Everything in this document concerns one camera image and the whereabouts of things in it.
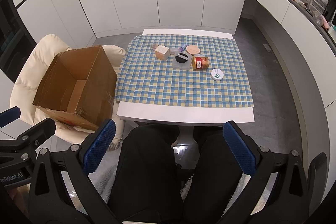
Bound white round compact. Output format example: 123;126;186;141
211;69;224;81

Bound small clear glass bottle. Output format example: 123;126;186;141
151;44;159;50

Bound purple tube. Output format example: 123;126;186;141
178;44;187;52

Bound peach teardrop sponge case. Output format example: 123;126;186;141
186;45;201;55

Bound beige square carton box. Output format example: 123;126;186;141
154;45;170;61

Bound blue yellow checkered tablecloth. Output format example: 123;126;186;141
115;34;254;108

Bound fluffy white robe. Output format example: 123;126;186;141
89;165;117;203

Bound cream padded armchair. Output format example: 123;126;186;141
10;34;126;151

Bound white table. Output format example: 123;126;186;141
116;28;256;127

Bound small clear oblong case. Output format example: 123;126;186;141
170;48;180;55

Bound person legs in black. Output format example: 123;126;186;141
107;123;242;223

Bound black powder puff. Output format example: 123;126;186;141
175;53;189;64

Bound clear drawer organizer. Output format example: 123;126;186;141
301;0;329;14

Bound brown cardboard box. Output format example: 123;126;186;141
33;46;117;131

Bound red gold tin can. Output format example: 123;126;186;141
192;56;210;71

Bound frosted square plastic case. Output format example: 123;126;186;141
172;52;193;70

